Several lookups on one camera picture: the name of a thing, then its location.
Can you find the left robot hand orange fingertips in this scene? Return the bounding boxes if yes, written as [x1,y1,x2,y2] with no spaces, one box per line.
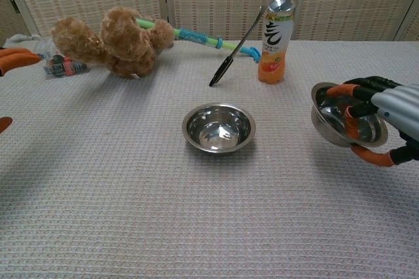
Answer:
[0,48,43,135]

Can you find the orange juice bottle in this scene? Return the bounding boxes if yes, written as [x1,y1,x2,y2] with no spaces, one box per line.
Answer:
[257,0,295,84]

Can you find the white woven tablecloth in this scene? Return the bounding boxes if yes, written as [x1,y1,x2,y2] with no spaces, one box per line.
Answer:
[0,33,419,279]

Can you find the brown teddy bear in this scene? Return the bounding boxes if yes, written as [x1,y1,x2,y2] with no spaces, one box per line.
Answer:
[51,6,175,79]

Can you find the small stainless steel bowl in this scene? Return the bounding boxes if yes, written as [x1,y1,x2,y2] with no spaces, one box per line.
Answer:
[310,81,390,147]
[181,103,257,155]

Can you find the clear bag of small items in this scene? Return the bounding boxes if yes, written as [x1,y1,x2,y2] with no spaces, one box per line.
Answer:
[35,50,89,78]

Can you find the green blue toy stick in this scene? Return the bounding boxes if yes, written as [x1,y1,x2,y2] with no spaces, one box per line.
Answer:
[135,16,263,64]

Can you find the metal spoon black handle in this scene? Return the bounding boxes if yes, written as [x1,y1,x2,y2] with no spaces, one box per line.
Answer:
[208,0,297,87]

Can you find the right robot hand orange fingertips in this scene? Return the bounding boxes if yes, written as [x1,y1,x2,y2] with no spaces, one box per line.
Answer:
[325,75,419,168]

